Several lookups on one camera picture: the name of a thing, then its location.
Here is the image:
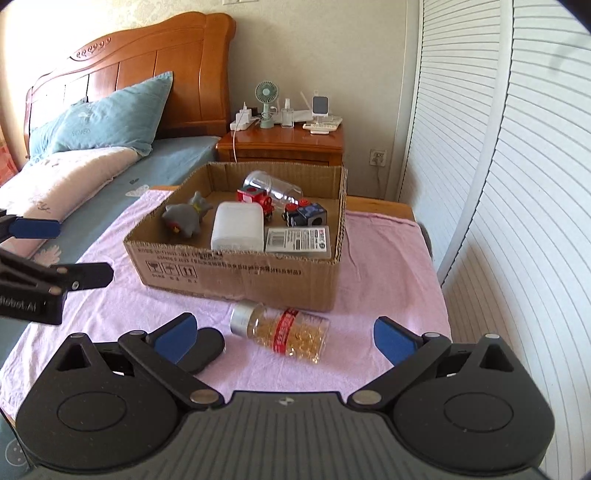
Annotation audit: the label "capsule bottle silver cap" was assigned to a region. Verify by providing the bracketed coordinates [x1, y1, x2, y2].
[229, 300, 329, 364]

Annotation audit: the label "grey rhino toy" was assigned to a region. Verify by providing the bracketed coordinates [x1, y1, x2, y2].
[161, 191, 212, 238]

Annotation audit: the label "white frosted plastic container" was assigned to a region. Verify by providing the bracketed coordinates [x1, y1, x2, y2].
[211, 201, 264, 252]

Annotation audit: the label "pink card pack box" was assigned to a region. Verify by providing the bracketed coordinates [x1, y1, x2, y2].
[264, 226, 332, 259]

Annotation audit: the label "red toy train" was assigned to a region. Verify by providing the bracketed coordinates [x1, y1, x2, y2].
[236, 186, 274, 222]

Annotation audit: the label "black fidget cube red buttons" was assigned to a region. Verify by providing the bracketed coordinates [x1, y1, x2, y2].
[281, 199, 328, 227]

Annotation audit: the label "clear plastic cup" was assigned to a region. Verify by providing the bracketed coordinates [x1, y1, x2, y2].
[243, 170, 304, 208]

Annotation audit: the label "pink floral duvet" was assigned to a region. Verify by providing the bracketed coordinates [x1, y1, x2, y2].
[1, 147, 139, 266]

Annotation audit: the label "pink table cloth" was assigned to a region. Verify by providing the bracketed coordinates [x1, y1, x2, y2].
[1, 190, 450, 416]

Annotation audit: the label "blue pillow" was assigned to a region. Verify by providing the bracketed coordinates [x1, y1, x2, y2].
[29, 71, 173, 163]

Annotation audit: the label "brown cardboard box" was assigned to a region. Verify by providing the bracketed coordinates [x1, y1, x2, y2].
[124, 162, 348, 312]

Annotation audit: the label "white louvered closet door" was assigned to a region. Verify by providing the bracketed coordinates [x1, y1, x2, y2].
[400, 1, 590, 479]

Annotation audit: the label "wooden nightstand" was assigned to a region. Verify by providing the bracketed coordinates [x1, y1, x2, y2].
[216, 124, 345, 166]

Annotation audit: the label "white power strip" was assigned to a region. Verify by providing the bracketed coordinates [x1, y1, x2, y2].
[229, 104, 257, 132]

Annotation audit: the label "wooden headboard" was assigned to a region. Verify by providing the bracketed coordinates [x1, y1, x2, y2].
[23, 11, 236, 157]

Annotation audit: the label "white smart display device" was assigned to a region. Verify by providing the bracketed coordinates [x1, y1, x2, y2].
[303, 93, 342, 135]

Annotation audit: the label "small green desk fan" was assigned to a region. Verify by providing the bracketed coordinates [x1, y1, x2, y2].
[254, 81, 280, 129]

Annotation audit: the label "clear spray bottle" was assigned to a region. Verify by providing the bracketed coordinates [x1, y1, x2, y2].
[281, 98, 294, 128]

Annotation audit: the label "wall power outlet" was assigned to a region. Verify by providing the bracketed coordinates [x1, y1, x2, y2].
[370, 149, 387, 168]

